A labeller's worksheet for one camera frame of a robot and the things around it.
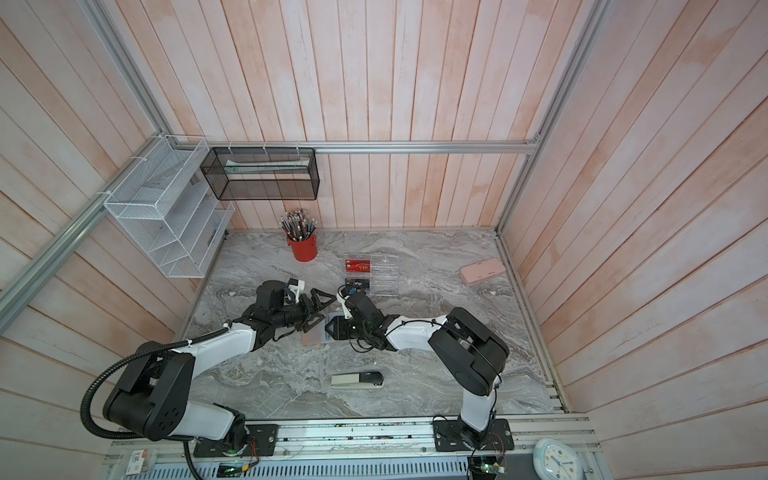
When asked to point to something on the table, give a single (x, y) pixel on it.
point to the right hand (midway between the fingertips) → (328, 327)
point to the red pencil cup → (305, 250)
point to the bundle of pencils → (298, 225)
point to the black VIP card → (356, 285)
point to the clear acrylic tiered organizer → (378, 273)
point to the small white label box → (136, 463)
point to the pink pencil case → (476, 272)
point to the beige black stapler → (357, 380)
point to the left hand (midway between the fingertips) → (331, 309)
